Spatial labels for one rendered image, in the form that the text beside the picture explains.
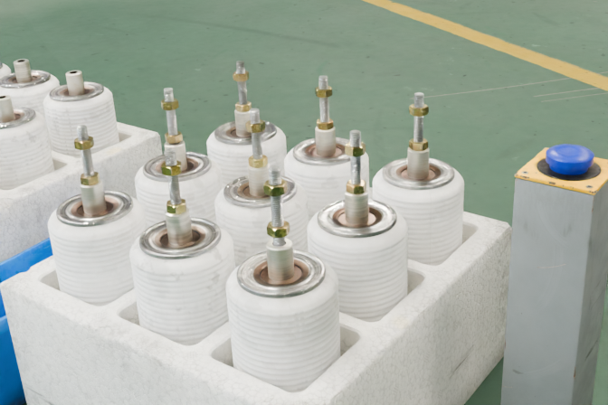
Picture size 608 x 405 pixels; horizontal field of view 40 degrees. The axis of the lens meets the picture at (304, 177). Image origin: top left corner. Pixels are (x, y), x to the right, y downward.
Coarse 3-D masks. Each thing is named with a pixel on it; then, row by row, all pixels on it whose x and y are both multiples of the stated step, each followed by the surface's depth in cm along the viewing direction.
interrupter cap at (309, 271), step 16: (256, 256) 74; (304, 256) 74; (240, 272) 71; (256, 272) 72; (304, 272) 71; (320, 272) 71; (256, 288) 69; (272, 288) 69; (288, 288) 69; (304, 288) 69
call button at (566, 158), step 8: (568, 144) 74; (552, 152) 73; (560, 152) 73; (568, 152) 73; (576, 152) 72; (584, 152) 72; (592, 152) 73; (552, 160) 72; (560, 160) 71; (568, 160) 71; (576, 160) 71; (584, 160) 71; (592, 160) 72; (552, 168) 73; (560, 168) 72; (568, 168) 71; (576, 168) 71; (584, 168) 71
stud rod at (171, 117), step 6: (168, 90) 89; (168, 96) 89; (168, 114) 90; (174, 114) 90; (168, 120) 90; (174, 120) 90; (168, 126) 91; (174, 126) 91; (168, 132) 91; (174, 132) 91; (174, 144) 91
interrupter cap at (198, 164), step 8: (192, 152) 96; (152, 160) 94; (160, 160) 94; (192, 160) 94; (200, 160) 94; (208, 160) 94; (144, 168) 92; (152, 168) 92; (160, 168) 93; (192, 168) 92; (200, 168) 92; (208, 168) 92; (152, 176) 90; (160, 176) 90; (184, 176) 90; (192, 176) 90
